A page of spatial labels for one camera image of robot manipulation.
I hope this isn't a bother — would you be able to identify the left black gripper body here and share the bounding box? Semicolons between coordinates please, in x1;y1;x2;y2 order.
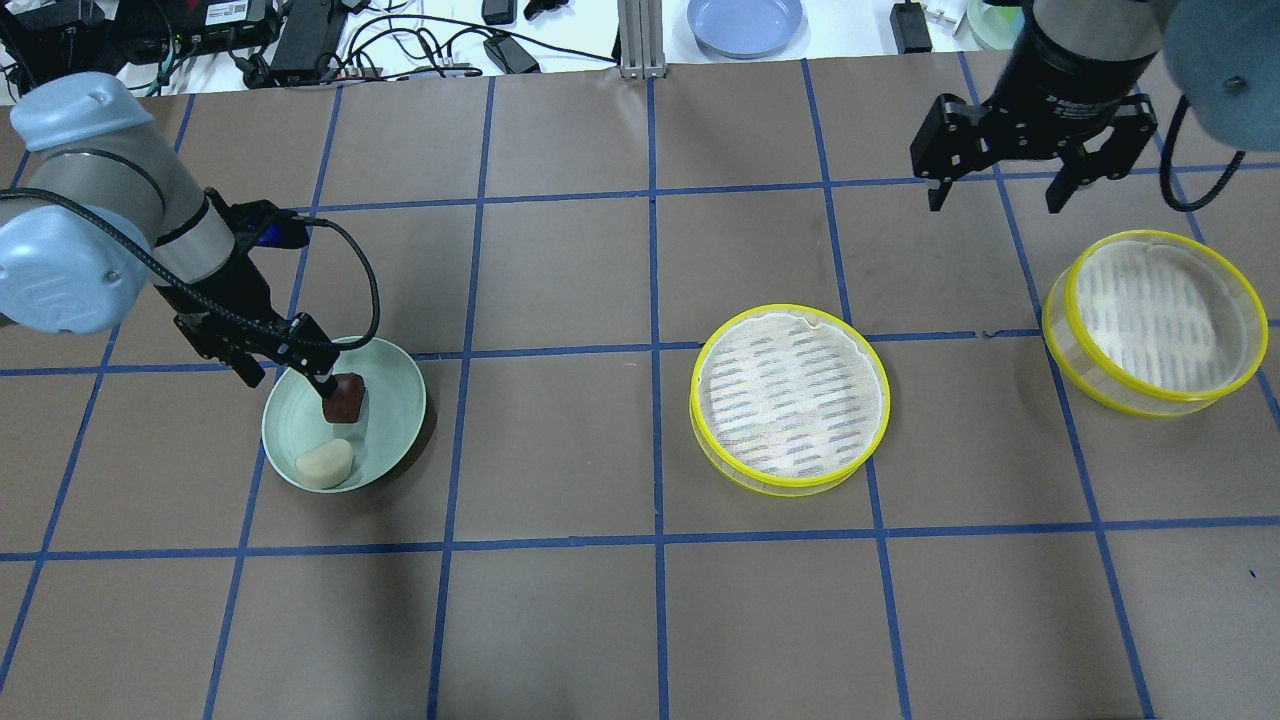
155;200;339;388

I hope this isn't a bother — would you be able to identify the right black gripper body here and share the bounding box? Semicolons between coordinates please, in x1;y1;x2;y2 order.
909;29;1158;186

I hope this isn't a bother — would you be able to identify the brown steamed bun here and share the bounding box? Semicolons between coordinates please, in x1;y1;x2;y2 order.
321;373;366;425

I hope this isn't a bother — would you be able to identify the white steamed bun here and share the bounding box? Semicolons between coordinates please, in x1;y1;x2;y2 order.
293;438;355;491

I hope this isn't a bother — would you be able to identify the yellow rimmed steamer basket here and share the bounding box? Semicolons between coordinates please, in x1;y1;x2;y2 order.
1041;229;1270;418

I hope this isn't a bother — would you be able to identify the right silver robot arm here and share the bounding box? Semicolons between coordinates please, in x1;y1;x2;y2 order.
909;1;1279;213

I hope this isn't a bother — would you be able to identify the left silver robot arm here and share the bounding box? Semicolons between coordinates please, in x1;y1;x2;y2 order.
3;72;340;398

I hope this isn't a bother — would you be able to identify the yellow steamer basket with cloth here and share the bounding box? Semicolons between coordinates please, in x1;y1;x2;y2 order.
687;304;892;498

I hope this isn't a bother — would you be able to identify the light green plate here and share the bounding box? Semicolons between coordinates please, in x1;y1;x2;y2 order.
260;338;429;495

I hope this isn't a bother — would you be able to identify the green plate with blocks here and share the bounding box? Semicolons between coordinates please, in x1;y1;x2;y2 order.
966;1;1025;50

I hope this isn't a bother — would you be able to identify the blue plate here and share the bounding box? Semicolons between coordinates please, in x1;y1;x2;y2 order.
685;1;805;59

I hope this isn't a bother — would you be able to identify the black power adapter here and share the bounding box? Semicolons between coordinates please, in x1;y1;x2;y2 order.
483;35;541;76

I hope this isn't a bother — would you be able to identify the black braided cable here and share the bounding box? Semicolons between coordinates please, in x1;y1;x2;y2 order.
0;188;383;354

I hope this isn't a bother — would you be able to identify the aluminium frame post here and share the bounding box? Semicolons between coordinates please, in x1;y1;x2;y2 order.
617;0;668;79

